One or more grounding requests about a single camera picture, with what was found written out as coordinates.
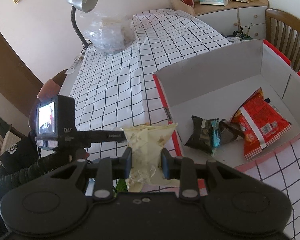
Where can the pink cloth on chair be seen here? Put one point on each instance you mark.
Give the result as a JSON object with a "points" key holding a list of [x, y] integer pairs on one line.
{"points": [[49, 90]]}

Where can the white black checkered tablecloth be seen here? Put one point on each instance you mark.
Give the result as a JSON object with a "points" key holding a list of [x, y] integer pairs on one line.
{"points": [[119, 91]]}

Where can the silver desk lamp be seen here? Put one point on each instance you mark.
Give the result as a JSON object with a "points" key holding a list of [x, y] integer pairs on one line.
{"points": [[85, 6]]}

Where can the wooden chair right side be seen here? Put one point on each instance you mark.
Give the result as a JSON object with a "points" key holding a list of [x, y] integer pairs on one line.
{"points": [[283, 32]]}

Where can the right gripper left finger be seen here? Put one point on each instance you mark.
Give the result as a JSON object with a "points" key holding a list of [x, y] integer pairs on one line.
{"points": [[107, 170]]}

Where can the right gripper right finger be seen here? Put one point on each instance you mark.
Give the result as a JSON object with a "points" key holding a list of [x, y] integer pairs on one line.
{"points": [[186, 171]]}

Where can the red cardboard box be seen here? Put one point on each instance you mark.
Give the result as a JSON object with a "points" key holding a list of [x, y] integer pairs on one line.
{"points": [[215, 84]]}

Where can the large red snack bag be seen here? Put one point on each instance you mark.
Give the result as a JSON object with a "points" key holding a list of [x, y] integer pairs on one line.
{"points": [[261, 124]]}

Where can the wooden chair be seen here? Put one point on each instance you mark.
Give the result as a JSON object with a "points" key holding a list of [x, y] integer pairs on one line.
{"points": [[60, 78], [283, 32]]}

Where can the person left hand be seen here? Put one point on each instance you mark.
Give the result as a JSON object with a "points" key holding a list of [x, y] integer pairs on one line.
{"points": [[78, 154]]}

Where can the white wooden cabinet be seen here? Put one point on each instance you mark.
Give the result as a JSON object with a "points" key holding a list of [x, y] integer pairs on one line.
{"points": [[248, 17]]}

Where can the cream white snack bag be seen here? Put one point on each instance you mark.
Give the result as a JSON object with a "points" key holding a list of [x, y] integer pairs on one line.
{"points": [[146, 143]]}

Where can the clear plastic bag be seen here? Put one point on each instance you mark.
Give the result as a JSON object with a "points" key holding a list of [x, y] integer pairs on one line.
{"points": [[110, 34]]}

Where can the black teal snack packet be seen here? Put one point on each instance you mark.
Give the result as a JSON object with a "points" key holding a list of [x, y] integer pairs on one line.
{"points": [[205, 135]]}

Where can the wooden chair left side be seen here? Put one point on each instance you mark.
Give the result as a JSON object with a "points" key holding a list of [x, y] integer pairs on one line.
{"points": [[60, 78]]}

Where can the dark brown snack packet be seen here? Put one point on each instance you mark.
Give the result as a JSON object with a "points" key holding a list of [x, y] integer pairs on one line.
{"points": [[229, 132]]}

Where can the action camera with screen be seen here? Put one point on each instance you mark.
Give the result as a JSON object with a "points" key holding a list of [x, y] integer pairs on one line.
{"points": [[55, 122]]}

